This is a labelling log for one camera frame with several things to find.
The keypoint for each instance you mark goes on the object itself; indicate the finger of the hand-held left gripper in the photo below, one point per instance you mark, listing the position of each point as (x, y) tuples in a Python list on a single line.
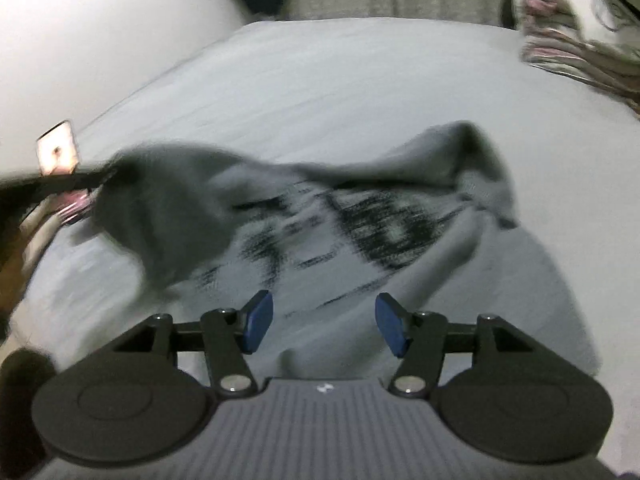
[(65, 181)]

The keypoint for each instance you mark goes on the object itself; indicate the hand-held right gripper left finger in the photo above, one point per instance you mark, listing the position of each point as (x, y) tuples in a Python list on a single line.
[(257, 322)]

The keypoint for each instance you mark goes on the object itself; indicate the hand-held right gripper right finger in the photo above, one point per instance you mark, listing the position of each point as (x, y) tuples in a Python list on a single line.
[(392, 327)]

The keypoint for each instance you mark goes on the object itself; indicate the grey t-shirt with black print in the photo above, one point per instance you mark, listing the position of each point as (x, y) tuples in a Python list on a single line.
[(350, 220)]

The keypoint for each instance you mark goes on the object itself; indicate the small bright rectangular object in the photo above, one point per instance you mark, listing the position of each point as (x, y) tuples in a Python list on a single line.
[(56, 149)]

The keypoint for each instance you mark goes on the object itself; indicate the bed with white sheet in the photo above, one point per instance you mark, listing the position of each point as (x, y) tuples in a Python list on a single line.
[(325, 85)]

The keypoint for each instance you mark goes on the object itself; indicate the folded pink and white blanket pile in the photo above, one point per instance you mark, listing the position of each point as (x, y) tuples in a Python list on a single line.
[(575, 35)]

